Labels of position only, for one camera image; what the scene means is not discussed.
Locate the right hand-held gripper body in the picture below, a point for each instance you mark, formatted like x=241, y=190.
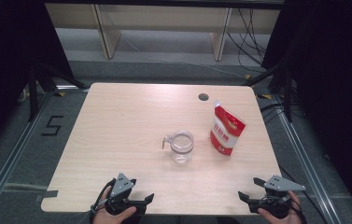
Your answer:
x=281, y=185

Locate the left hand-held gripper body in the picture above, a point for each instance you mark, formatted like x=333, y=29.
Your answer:
x=122, y=184

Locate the clear glass measuring cup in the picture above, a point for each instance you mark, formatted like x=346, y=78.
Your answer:
x=181, y=152

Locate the red and white pouch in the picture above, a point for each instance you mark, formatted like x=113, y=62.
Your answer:
x=226, y=137

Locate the person's right hand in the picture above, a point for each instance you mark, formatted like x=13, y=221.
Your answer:
x=288, y=219

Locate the person's left hand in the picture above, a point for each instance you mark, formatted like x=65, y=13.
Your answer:
x=111, y=218

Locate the grey tape strip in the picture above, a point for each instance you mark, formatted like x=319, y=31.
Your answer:
x=49, y=194

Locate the yellow black tape marker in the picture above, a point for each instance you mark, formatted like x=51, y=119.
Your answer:
x=247, y=76
x=265, y=96

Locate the black metal stand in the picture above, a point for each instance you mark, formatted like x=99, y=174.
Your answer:
x=33, y=99
x=287, y=99

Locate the grey floor strip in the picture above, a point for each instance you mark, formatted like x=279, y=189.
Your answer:
x=8, y=186

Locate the black curtain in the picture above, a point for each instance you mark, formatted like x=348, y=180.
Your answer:
x=2, y=46
x=335, y=77

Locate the beige wooden shelf unit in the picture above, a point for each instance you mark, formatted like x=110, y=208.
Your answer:
x=164, y=17

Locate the aluminium floor rail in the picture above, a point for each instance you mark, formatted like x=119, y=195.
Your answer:
x=12, y=155
x=301, y=155

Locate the short aluminium cross rail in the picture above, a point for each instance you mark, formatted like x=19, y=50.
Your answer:
x=71, y=88

